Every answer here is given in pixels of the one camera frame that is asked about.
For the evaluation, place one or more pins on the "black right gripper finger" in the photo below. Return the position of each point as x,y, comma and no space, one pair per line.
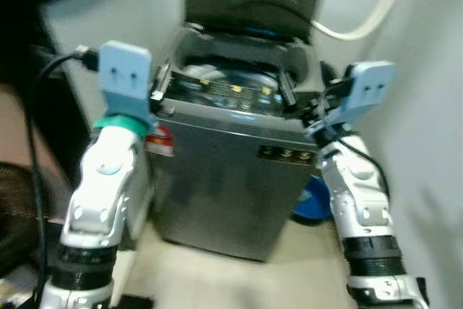
288,90

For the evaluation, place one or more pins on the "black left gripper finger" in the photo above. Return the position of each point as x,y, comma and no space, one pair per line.
163,77

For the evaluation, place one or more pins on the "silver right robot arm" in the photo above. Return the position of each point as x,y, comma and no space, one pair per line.
358,200

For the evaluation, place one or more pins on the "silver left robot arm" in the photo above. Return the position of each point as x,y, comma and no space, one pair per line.
101,179

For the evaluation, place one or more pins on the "grey top-load washing machine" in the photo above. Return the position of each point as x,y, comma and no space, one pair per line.
224,179

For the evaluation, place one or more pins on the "red white sticker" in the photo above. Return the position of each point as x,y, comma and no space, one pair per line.
160,141

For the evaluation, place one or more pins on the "black label plate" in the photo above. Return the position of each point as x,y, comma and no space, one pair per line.
286,155

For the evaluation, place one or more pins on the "blue plastic basin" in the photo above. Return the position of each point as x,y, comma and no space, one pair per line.
311,200

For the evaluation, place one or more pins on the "dark woven basket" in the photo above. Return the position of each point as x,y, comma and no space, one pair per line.
16,215

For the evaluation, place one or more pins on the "light blue left wrist camera mount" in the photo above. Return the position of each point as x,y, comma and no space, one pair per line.
124,74

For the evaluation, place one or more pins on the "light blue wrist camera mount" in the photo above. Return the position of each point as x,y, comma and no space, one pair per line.
124,74
369,86

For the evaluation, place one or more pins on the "light blue right wrist camera mount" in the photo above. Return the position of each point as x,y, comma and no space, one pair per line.
369,86

